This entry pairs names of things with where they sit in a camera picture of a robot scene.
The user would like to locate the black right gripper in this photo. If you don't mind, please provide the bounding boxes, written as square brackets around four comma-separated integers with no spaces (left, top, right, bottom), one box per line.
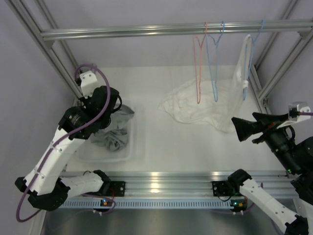
[231,112,301,174]

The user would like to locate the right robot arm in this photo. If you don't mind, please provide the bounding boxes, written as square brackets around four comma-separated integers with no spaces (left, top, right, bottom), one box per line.
[224,111,313,235]

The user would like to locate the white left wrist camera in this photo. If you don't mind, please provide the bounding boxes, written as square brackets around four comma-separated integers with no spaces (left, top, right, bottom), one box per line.
[79,71,98,97]

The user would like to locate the grey clothes pile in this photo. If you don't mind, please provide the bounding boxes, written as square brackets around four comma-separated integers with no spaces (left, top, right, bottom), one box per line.
[107,104,134,139]

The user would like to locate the aluminium frame left struts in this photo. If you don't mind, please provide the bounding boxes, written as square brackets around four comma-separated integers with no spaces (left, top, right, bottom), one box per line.
[5,0,83,104]

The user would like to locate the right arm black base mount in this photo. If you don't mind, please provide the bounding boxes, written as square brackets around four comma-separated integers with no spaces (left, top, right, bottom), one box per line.
[212,181,236,197]

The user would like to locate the aluminium hanging rail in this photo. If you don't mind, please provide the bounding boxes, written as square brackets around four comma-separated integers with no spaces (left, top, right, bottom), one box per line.
[40,19,313,41]

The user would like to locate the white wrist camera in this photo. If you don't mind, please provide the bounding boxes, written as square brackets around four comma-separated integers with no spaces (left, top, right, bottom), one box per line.
[79,71,98,97]
[278,101,313,128]

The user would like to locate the aluminium frame struts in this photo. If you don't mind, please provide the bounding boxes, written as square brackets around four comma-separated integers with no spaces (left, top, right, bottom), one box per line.
[248,0,313,106]
[5,0,83,104]

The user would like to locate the white tank top on hanger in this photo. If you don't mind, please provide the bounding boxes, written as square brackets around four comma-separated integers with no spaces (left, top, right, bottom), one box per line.
[214,34,251,133]

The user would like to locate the aluminium frame right struts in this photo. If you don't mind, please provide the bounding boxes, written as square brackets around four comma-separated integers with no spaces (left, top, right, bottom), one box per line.
[248,0,313,106]

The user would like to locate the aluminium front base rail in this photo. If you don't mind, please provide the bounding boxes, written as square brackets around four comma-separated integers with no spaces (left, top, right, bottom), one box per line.
[58,171,294,198]

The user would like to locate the blue wire hanger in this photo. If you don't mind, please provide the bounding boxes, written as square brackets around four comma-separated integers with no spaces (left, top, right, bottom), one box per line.
[205,21,225,102]
[243,19,265,101]

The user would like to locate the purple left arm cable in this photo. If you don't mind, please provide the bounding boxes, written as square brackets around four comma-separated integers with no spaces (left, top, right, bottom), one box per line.
[16,63,115,222]

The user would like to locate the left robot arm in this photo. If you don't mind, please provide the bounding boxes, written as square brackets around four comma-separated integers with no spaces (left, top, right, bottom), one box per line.
[15,86,122,211]

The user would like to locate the grey tank top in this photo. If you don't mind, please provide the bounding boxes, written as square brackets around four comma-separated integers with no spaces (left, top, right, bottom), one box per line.
[90,128,129,152]

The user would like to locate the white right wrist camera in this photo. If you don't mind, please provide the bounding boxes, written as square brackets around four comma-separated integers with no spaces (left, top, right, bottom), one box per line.
[278,101,313,128]

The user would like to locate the white plastic basket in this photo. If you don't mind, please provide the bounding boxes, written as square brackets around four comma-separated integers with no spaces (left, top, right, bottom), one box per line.
[76,99,136,164]

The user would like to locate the white garment under pile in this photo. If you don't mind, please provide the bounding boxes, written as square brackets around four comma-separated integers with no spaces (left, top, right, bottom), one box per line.
[158,79,237,132]

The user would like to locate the pink wire hanger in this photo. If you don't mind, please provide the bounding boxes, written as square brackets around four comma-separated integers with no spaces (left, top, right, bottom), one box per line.
[192,22,207,104]

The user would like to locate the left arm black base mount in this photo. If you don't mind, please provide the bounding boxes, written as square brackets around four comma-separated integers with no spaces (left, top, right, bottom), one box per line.
[103,181,126,197]

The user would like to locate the slotted grey cable duct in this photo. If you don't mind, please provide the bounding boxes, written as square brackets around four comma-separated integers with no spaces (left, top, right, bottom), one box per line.
[61,198,234,209]

